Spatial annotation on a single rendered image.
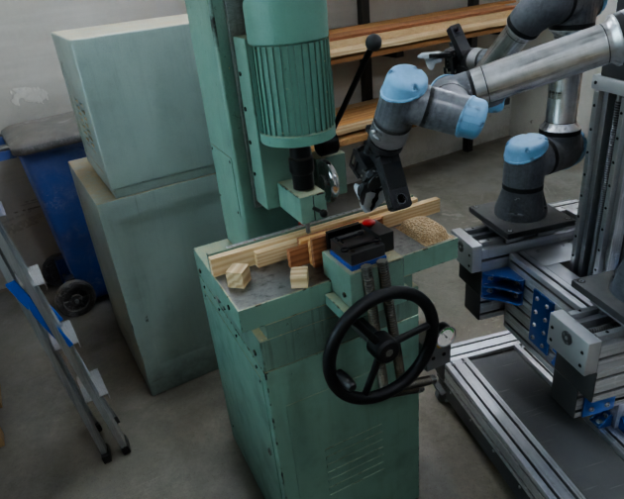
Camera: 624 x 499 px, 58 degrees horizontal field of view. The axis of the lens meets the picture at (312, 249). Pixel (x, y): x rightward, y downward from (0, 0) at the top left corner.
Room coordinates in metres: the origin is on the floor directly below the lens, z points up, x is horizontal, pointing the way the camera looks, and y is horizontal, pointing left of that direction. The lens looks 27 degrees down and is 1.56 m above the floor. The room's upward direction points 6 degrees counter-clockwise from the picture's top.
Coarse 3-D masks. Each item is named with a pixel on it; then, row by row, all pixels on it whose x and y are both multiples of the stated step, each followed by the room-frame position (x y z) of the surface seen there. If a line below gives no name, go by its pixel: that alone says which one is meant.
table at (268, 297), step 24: (408, 240) 1.28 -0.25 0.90; (456, 240) 1.26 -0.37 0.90; (408, 264) 1.20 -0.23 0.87; (432, 264) 1.23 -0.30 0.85; (216, 288) 1.18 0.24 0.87; (240, 288) 1.12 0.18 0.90; (264, 288) 1.11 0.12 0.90; (288, 288) 1.10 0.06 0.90; (312, 288) 1.09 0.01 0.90; (240, 312) 1.02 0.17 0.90; (264, 312) 1.05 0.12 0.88; (288, 312) 1.07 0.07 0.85; (336, 312) 1.06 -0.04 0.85
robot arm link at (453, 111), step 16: (432, 96) 0.99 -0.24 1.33; (448, 96) 0.99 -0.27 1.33; (464, 96) 0.99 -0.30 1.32; (432, 112) 0.98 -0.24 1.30; (448, 112) 0.97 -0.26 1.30; (464, 112) 0.97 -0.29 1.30; (480, 112) 0.97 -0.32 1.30; (432, 128) 0.99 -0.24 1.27; (448, 128) 0.98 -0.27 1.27; (464, 128) 0.97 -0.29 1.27; (480, 128) 0.97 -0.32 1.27
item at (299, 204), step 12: (288, 180) 1.34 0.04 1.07; (288, 192) 1.27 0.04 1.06; (300, 192) 1.25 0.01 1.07; (312, 192) 1.24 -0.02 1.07; (324, 192) 1.24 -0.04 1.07; (288, 204) 1.28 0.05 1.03; (300, 204) 1.22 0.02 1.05; (312, 204) 1.23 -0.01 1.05; (324, 204) 1.24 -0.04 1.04; (300, 216) 1.22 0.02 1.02; (312, 216) 1.23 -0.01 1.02
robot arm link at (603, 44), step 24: (600, 24) 1.08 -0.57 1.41; (552, 48) 1.08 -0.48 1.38; (576, 48) 1.06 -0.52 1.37; (600, 48) 1.05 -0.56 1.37; (480, 72) 1.10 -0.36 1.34; (504, 72) 1.08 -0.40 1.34; (528, 72) 1.07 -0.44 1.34; (552, 72) 1.06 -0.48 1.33; (576, 72) 1.07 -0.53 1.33; (480, 96) 1.09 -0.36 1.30; (504, 96) 1.09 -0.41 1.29
